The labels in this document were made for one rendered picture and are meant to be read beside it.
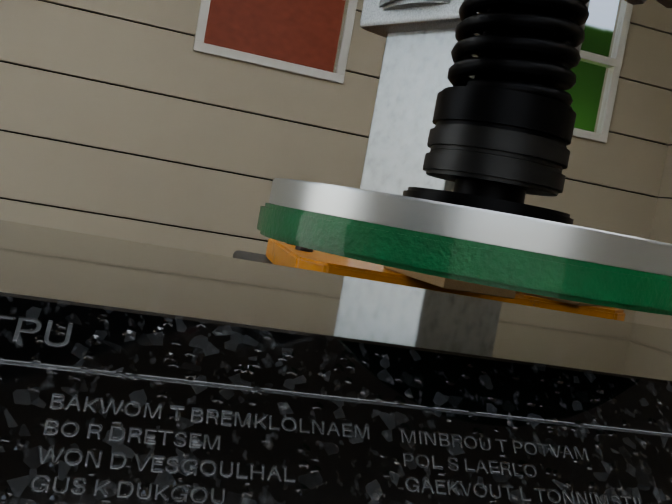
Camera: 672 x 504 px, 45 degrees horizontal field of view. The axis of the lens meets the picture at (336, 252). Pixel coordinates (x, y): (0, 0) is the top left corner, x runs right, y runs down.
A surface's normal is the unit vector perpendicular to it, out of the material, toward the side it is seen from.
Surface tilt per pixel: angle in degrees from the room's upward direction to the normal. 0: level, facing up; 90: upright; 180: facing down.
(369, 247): 90
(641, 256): 90
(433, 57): 90
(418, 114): 90
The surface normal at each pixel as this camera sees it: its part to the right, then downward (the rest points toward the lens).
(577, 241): 0.16, 0.08
